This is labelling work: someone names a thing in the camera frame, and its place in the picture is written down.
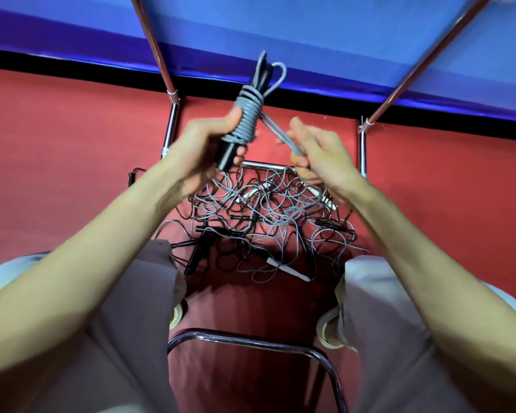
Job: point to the person's right hand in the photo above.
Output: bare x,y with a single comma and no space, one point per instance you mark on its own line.
327,161

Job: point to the person's left hand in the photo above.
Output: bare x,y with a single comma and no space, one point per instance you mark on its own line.
195,148

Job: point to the person's right thumb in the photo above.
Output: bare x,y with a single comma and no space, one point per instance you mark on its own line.
300,128

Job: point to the person's left thumb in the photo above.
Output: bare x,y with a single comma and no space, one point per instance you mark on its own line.
228,119

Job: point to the person's left forearm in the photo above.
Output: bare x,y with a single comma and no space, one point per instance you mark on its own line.
81,262

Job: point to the person's right forearm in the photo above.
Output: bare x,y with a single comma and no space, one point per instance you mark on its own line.
438,292

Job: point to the person's left shoe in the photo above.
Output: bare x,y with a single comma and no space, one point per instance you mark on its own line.
178,314

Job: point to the person's shoe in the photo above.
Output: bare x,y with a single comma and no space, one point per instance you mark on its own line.
178,314
329,331

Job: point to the person's right shoe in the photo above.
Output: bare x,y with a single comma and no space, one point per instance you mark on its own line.
329,331

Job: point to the person's grey trousers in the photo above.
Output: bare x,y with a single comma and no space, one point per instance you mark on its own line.
129,339

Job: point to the chrome table frame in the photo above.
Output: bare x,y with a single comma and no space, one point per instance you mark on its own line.
170,120

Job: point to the chrome chair frame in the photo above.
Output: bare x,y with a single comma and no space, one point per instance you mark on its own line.
258,343

